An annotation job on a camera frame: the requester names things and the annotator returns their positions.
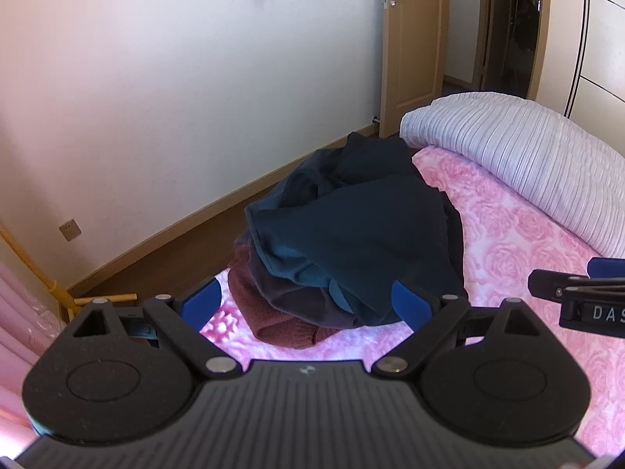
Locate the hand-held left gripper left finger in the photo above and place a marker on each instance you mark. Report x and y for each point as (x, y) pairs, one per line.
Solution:
(202, 299)

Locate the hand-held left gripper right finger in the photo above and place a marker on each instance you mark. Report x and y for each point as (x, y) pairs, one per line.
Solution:
(410, 304)

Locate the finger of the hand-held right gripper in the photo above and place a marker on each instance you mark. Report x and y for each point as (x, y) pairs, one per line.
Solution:
(547, 283)
(608, 267)

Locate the pink floral blanket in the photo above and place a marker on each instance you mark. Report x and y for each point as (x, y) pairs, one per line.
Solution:
(512, 254)

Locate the maroon knit sweater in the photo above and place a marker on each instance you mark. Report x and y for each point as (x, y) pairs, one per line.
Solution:
(273, 317)

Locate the dark grey garment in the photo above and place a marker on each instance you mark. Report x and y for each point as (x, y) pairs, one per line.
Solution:
(293, 293)

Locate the dark teal garment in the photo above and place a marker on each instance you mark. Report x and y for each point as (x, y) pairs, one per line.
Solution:
(351, 234)

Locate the white striped duvet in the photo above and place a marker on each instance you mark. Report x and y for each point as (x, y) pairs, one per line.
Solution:
(512, 146)

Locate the yellow wooden rack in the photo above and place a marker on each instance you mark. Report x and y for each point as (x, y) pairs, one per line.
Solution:
(58, 293)

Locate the pink ribbed cloth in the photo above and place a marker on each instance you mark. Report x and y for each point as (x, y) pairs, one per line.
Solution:
(19, 332)

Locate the cream wardrobe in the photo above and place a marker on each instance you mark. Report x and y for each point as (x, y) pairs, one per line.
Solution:
(603, 34)

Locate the wooden door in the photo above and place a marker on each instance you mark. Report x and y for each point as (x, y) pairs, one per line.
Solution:
(412, 58)

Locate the beige wall socket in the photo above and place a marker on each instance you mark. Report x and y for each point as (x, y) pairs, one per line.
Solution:
(69, 229)

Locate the wooden door frame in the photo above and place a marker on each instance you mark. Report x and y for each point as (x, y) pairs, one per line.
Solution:
(544, 34)

